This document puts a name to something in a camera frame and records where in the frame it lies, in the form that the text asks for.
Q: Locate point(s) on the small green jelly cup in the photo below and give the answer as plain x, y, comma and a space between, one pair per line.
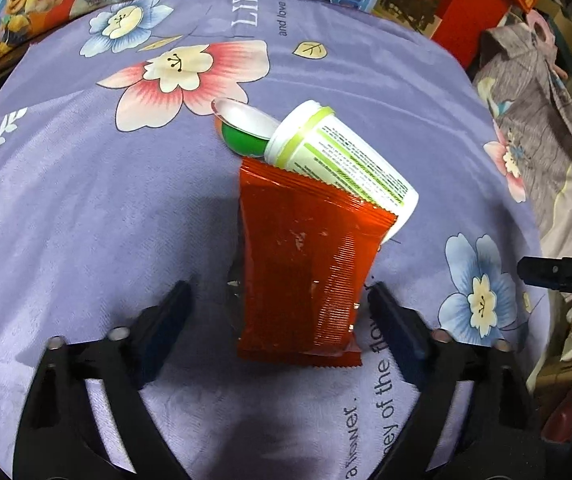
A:
241, 132

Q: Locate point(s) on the red snack packet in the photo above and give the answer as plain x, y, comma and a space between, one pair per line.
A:
306, 260

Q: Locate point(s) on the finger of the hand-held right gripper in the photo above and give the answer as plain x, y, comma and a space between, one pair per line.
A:
551, 271

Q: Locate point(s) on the white cup with green rim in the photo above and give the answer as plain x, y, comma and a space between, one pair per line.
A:
351, 165

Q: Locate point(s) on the purple floral blanket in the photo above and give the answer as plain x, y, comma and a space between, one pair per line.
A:
115, 210

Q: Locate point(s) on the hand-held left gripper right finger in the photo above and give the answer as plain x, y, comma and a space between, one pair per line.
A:
398, 327

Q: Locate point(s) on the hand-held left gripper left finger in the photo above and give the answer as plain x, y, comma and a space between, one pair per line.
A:
165, 322

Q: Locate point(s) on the grey floral cloth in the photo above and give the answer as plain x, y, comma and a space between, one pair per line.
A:
541, 125

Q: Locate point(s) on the plain red box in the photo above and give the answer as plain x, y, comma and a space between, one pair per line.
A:
461, 10

